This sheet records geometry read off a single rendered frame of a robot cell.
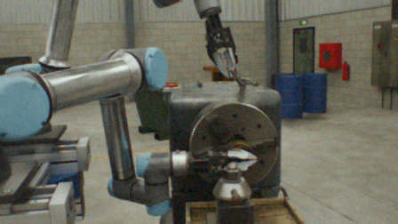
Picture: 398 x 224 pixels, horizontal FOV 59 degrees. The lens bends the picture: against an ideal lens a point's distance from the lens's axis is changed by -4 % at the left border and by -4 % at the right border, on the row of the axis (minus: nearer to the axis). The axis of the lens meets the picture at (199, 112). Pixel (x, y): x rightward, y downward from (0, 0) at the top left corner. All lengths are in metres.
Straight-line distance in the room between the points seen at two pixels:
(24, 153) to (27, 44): 9.92
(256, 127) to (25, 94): 0.82
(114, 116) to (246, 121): 0.46
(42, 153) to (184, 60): 10.55
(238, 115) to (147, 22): 10.27
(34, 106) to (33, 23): 10.51
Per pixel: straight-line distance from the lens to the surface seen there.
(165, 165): 1.08
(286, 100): 7.67
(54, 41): 1.37
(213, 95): 1.43
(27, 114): 0.70
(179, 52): 11.65
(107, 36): 11.22
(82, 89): 0.81
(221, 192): 0.75
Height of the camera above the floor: 1.41
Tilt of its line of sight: 9 degrees down
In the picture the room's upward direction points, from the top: 2 degrees counter-clockwise
